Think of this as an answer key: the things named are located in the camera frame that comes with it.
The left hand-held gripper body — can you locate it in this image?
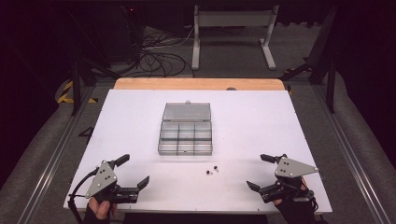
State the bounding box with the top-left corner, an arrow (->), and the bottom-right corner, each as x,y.
84,160 -> 140,205

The bundle of black floor cables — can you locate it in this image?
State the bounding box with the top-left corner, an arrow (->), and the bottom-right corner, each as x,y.
124,26 -> 196,78

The white metal stand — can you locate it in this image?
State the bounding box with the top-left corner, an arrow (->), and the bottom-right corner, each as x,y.
191,5 -> 280,71

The person's left hand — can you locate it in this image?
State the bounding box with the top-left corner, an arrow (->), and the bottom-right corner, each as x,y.
82,196 -> 119,224

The black metal stand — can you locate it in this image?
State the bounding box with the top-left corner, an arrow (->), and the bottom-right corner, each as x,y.
64,8 -> 120,117
278,5 -> 339,115

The black triangular bracket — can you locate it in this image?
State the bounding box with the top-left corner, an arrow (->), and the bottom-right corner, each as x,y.
78,125 -> 94,145

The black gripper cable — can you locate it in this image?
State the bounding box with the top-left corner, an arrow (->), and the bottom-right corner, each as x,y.
67,167 -> 101,224

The clear plastic compartment box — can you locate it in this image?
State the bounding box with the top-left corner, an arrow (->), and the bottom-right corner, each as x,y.
157,100 -> 214,157

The aluminium floor rail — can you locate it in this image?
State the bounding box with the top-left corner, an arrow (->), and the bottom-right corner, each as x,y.
312,84 -> 391,224
17,86 -> 96,224

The yellow black striped tape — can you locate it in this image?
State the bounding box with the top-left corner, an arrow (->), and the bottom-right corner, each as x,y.
56,79 -> 99,105

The person's right hand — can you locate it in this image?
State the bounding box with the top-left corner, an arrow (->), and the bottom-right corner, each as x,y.
273,176 -> 319,224

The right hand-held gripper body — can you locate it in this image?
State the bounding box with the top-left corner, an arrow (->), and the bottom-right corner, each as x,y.
259,156 -> 319,204

